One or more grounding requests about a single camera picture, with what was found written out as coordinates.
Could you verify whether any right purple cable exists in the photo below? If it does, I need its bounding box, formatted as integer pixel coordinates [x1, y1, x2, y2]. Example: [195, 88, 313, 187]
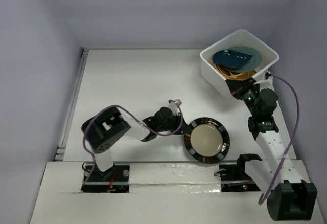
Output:
[258, 73, 300, 206]

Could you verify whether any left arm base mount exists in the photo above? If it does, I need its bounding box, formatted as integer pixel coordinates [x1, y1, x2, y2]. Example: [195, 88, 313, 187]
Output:
[81, 162, 130, 193]

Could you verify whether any dark blue leaf-shaped dish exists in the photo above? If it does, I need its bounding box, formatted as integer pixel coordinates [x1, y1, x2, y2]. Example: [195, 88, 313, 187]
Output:
[212, 50, 253, 69]

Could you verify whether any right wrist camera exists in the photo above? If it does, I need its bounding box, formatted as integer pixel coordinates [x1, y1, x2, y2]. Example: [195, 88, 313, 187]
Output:
[254, 71, 273, 88]

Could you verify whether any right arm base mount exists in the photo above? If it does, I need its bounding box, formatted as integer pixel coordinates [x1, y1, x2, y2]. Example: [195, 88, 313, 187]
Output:
[214, 153, 262, 192]

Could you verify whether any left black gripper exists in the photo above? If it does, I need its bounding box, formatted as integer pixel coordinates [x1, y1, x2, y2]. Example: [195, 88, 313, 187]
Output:
[156, 112, 191, 135]

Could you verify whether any aluminium frame rail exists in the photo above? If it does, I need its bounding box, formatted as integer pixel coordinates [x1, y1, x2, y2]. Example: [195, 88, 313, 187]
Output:
[53, 48, 89, 162]

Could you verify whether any teal round ceramic plate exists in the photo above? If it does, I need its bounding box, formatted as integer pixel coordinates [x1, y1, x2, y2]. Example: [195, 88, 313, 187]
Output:
[230, 46, 262, 73]

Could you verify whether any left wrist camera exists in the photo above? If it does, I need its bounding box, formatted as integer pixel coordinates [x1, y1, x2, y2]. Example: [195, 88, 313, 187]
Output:
[167, 99, 182, 111]

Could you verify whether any round woven bamboo plate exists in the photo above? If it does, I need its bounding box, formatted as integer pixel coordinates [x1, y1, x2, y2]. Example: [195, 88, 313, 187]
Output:
[215, 64, 257, 81]

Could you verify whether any white foam base bar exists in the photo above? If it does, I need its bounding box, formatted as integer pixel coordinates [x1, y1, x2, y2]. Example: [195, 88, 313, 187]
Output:
[129, 163, 221, 194]

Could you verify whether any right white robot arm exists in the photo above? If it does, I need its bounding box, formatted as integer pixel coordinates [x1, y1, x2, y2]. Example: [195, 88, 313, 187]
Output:
[226, 78, 317, 221]

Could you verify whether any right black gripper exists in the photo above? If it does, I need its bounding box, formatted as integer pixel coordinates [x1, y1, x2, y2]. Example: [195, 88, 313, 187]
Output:
[225, 77, 260, 116]

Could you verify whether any white plastic bin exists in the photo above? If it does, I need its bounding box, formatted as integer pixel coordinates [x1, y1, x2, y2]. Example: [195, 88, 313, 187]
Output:
[200, 29, 279, 98]

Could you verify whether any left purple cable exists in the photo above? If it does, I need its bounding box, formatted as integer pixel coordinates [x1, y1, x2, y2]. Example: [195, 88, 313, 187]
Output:
[82, 101, 183, 186]

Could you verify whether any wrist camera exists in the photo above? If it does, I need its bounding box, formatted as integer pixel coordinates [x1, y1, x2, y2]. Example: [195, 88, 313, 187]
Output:
[167, 99, 182, 111]
[254, 71, 273, 88]

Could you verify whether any black striped-rim round plate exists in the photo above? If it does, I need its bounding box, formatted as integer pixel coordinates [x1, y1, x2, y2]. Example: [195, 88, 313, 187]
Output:
[183, 117, 230, 164]

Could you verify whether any purple cable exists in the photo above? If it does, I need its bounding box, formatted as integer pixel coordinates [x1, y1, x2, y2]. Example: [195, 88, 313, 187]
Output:
[258, 73, 300, 206]
[82, 101, 183, 186]

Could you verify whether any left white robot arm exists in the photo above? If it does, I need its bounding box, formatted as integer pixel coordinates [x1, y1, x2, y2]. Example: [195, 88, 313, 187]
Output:
[81, 103, 192, 181]

